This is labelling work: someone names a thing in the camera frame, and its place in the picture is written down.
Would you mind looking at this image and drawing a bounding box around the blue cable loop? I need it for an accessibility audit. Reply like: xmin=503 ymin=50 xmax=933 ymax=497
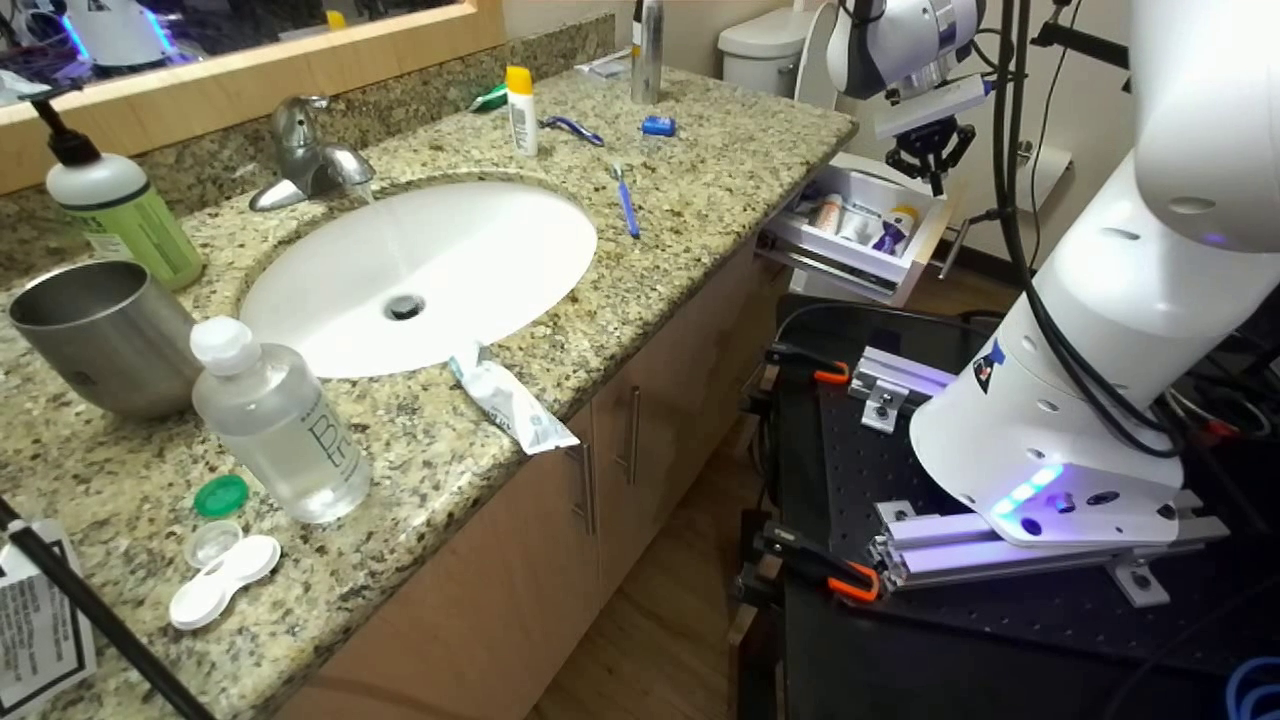
xmin=1220 ymin=653 xmax=1280 ymax=720

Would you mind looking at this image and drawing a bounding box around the white contact lens case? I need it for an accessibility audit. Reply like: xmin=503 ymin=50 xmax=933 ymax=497
xmin=165 ymin=533 xmax=288 ymax=634

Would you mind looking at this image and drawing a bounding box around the chrome faucet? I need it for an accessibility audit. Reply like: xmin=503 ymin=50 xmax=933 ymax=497
xmin=249 ymin=92 xmax=382 ymax=217

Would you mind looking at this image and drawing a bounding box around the white printed box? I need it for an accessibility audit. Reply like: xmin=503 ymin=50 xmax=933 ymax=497
xmin=0 ymin=522 xmax=102 ymax=720

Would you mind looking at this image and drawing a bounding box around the steel cup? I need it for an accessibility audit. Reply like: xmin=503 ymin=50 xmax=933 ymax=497
xmin=4 ymin=256 xmax=210 ymax=422

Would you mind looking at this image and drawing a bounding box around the green soap dispenser bottle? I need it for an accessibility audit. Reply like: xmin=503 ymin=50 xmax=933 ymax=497
xmin=27 ymin=92 xmax=213 ymax=295

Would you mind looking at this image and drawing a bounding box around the silver spray can orange cap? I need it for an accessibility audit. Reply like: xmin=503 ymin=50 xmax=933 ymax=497
xmin=630 ymin=0 xmax=673 ymax=104

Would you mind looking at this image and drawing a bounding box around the black power cable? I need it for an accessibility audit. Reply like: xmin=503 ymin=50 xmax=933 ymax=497
xmin=0 ymin=492 xmax=218 ymax=720

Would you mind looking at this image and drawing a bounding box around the white toilet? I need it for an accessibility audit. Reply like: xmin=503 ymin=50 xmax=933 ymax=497
xmin=715 ymin=0 xmax=836 ymax=104

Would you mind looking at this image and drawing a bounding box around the blue pen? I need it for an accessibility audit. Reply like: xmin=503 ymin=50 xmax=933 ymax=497
xmin=610 ymin=166 xmax=648 ymax=247

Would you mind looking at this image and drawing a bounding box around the metal cabinet handle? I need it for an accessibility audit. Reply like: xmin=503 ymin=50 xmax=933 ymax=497
xmin=574 ymin=437 xmax=601 ymax=537

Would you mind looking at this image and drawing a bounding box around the crumpled white tube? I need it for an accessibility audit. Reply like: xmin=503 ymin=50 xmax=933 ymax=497
xmin=444 ymin=346 xmax=584 ymax=458

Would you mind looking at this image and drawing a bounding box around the white orange thinkbaby tube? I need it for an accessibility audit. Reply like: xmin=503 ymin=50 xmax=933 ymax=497
xmin=806 ymin=190 xmax=854 ymax=238

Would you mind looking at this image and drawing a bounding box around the white sink basin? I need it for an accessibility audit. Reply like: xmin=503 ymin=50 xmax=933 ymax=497
xmin=237 ymin=175 xmax=601 ymax=385

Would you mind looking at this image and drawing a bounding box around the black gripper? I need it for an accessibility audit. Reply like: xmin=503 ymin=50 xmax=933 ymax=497
xmin=886 ymin=116 xmax=984 ymax=200

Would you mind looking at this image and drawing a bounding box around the orange clamp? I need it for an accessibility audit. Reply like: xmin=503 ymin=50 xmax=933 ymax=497
xmin=798 ymin=354 xmax=856 ymax=390
xmin=819 ymin=555 xmax=890 ymax=610

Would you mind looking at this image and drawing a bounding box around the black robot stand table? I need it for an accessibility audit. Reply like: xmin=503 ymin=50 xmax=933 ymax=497
xmin=755 ymin=303 xmax=1280 ymax=720

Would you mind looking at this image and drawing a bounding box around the wood framed mirror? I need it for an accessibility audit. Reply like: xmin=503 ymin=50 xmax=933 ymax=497
xmin=0 ymin=0 xmax=509 ymax=195

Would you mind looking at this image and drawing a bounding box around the white drawer with wood front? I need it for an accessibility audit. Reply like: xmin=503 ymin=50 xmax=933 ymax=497
xmin=761 ymin=148 xmax=958 ymax=311

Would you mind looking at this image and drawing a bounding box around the clear plastic packet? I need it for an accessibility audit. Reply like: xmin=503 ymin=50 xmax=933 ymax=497
xmin=578 ymin=44 xmax=638 ymax=81

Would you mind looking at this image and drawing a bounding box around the small white stick yellow cap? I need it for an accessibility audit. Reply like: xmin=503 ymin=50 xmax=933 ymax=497
xmin=500 ymin=60 xmax=542 ymax=164

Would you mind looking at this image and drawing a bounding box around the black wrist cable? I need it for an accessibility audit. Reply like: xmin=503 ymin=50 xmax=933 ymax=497
xmin=991 ymin=0 xmax=1193 ymax=462

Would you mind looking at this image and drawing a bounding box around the dark blue razor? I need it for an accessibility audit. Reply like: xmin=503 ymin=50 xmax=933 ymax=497
xmin=535 ymin=107 xmax=614 ymax=152

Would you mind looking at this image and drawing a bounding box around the wooden vanity cabinet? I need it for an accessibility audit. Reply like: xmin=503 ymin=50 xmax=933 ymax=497
xmin=274 ymin=236 xmax=791 ymax=720

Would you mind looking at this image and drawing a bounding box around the green capped lens cup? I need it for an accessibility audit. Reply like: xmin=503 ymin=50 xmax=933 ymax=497
xmin=182 ymin=472 xmax=257 ymax=571

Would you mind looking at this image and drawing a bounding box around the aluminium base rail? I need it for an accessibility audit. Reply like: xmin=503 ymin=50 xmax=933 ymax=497
xmin=843 ymin=343 xmax=1231 ymax=610

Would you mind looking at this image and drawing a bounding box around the clear plastic bottle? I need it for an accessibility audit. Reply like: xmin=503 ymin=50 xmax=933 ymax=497
xmin=185 ymin=311 xmax=376 ymax=528

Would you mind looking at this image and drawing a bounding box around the purple toothpaste tube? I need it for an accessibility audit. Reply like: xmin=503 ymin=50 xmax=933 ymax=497
xmin=873 ymin=217 xmax=917 ymax=260

